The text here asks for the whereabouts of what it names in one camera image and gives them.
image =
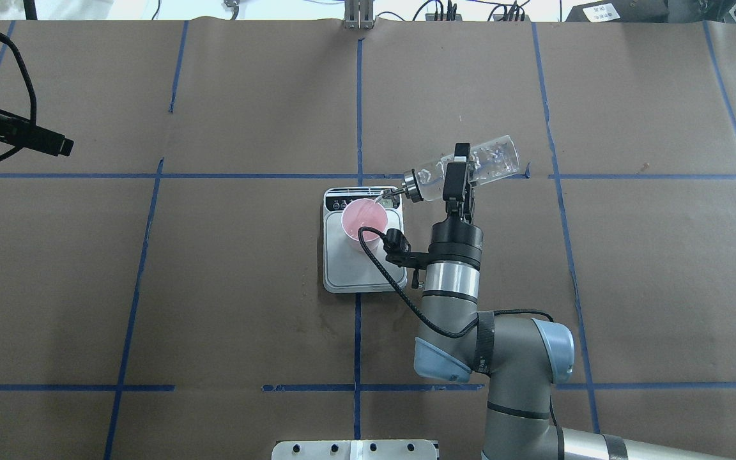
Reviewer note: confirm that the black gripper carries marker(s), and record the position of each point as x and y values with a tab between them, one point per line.
457	241

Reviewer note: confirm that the clear glass sauce bottle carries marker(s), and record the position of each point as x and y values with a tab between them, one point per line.
489	161

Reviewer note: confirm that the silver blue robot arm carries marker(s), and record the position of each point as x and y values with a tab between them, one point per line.
502	358

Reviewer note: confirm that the pink paper cup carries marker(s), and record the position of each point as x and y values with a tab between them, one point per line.
362	212

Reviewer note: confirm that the white digital kitchen scale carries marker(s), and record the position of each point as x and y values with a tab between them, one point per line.
346	268

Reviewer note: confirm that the white mounting plate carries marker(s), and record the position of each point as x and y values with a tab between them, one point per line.
357	449

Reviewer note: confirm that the brown paper table cover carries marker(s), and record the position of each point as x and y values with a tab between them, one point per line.
161	289

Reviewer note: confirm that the aluminium frame post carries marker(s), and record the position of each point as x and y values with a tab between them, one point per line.
359	15

